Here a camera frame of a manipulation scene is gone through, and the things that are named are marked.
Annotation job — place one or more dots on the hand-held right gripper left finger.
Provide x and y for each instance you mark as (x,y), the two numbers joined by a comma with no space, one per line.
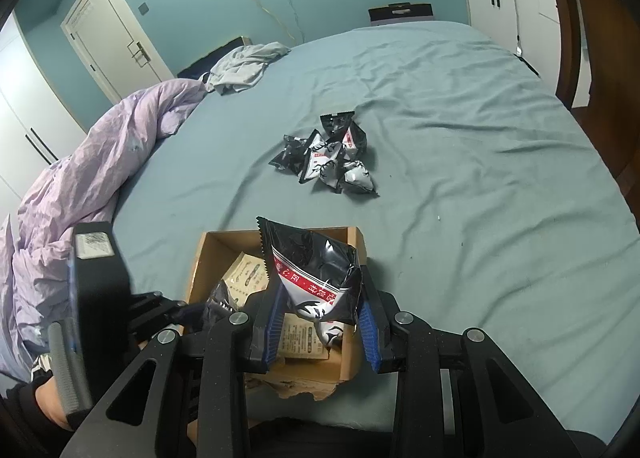
(274,333)

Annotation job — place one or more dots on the bed with teal sheet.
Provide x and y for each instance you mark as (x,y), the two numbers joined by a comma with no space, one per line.
(475,162)

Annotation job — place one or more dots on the wooden chair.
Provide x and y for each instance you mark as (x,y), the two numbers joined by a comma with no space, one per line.
(605,37)

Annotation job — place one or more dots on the white door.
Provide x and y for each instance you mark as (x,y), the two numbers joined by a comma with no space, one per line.
(110,37)

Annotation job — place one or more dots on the person's dark pants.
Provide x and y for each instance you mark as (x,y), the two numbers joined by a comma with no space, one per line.
(325,438)

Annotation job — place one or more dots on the cardboard box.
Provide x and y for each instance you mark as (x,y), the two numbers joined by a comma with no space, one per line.
(220,248)

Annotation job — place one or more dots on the white cabinet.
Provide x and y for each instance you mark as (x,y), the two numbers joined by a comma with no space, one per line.
(480,12)

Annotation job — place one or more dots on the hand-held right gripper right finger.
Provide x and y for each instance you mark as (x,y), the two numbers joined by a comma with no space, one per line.
(370,338)

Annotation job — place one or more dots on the grey garment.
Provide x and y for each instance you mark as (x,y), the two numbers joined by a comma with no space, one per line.
(240,65)

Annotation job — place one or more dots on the black bag behind bed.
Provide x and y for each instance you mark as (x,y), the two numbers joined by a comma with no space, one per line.
(400,15)

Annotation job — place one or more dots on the purple blanket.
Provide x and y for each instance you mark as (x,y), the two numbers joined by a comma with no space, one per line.
(75,177)

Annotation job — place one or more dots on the beige snack bag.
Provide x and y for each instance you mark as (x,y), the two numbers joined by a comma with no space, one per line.
(247,278)
(300,340)

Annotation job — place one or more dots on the pile of black packets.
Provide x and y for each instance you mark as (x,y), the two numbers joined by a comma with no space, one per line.
(325,162)

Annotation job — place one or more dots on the white wardrobe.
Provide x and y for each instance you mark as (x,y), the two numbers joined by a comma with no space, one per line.
(30,107)

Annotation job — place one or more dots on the grey light switch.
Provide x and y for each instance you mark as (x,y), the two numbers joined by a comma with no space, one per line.
(144,8)

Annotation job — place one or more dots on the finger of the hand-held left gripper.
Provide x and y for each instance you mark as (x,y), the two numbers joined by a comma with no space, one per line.
(155,305)

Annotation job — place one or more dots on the person's left forearm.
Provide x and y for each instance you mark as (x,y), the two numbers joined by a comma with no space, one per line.
(30,403)

